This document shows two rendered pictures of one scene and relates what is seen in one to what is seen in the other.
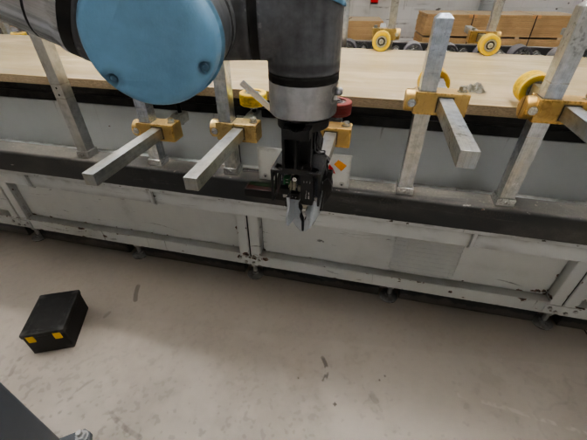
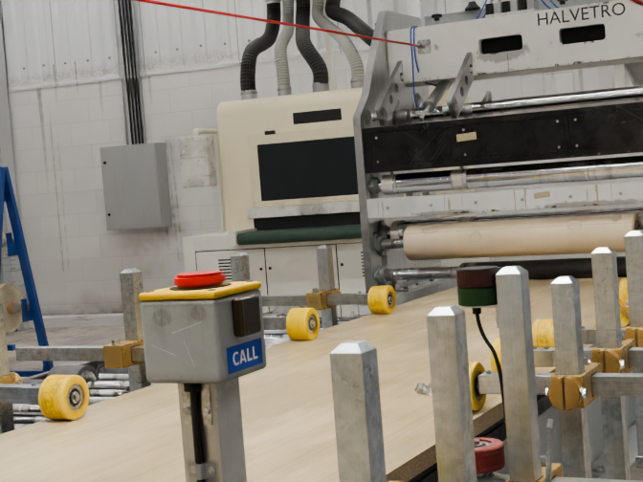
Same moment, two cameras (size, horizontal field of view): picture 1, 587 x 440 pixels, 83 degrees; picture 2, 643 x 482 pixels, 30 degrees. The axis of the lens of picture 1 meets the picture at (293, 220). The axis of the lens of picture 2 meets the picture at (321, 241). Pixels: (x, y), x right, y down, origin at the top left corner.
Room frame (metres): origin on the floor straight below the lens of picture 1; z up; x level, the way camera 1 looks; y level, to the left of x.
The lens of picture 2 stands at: (0.68, 1.56, 1.30)
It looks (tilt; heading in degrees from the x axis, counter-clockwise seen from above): 3 degrees down; 284
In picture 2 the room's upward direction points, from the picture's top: 4 degrees counter-clockwise
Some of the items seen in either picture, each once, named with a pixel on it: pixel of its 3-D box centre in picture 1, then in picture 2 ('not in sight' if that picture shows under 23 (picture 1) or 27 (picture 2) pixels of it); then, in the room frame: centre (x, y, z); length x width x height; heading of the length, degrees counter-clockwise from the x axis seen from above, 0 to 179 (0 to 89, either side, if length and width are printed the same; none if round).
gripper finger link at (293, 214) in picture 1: (292, 213); not in sight; (0.45, 0.00, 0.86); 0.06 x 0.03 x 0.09; 167
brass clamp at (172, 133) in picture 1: (156, 129); not in sight; (0.94, 0.40, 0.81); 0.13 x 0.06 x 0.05; 77
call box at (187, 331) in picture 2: not in sight; (204, 335); (1.01, 0.68, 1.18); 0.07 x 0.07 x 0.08; 77
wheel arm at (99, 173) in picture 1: (145, 141); not in sight; (0.85, 0.41, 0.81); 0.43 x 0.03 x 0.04; 167
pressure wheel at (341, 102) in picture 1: (335, 120); (477, 480); (0.91, -0.12, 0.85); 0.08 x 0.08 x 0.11
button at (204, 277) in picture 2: not in sight; (200, 283); (1.01, 0.68, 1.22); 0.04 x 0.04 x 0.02
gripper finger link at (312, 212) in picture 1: (310, 216); not in sight; (0.44, -0.03, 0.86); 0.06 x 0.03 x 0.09; 167
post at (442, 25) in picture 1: (417, 128); (574, 431); (0.78, -0.30, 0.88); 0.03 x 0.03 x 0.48; 77
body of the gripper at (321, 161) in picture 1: (301, 157); not in sight; (0.44, -0.01, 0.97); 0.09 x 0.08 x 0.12; 167
